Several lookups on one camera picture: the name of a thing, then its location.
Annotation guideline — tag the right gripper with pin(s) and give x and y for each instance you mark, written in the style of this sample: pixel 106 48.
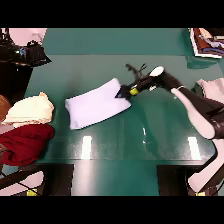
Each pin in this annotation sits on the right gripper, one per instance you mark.
pixel 128 90

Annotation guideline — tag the white shirt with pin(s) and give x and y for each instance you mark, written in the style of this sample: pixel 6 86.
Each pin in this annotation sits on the white shirt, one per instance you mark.
pixel 96 103

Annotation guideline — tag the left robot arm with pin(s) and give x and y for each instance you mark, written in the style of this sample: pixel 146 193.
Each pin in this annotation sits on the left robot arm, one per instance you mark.
pixel 23 183

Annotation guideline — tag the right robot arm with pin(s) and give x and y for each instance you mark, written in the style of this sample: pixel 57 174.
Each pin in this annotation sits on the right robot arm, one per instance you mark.
pixel 200 106

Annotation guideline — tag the pale pink garment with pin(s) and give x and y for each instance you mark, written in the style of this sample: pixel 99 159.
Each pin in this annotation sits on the pale pink garment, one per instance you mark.
pixel 213 87

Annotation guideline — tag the heap of clothes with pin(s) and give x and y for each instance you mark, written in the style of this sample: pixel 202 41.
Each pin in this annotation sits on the heap of clothes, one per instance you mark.
pixel 208 41

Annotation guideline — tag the cream garment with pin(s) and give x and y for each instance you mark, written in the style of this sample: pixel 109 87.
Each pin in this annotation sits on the cream garment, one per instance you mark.
pixel 30 109

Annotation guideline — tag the red garment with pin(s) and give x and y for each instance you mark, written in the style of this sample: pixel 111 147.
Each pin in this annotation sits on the red garment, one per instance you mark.
pixel 26 143

